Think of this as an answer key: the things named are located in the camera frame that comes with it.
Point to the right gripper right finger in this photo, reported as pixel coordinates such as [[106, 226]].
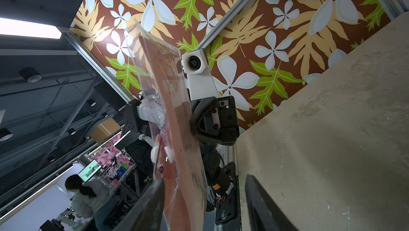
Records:
[[264, 213]]

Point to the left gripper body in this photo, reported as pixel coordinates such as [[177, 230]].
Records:
[[226, 125]]

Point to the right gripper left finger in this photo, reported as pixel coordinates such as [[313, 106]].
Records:
[[147, 214]]

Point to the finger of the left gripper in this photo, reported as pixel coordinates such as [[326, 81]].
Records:
[[205, 120]]

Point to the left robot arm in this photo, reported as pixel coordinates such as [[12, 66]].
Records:
[[223, 182]]

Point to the person in background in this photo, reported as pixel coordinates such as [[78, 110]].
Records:
[[90, 200]]

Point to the green computer monitor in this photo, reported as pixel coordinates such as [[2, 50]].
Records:
[[89, 171]]

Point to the cardboard box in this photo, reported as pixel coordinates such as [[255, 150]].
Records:
[[104, 130]]

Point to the ceiling light panel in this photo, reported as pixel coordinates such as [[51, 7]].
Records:
[[29, 29]]

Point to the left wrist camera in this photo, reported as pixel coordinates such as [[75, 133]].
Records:
[[199, 78]]

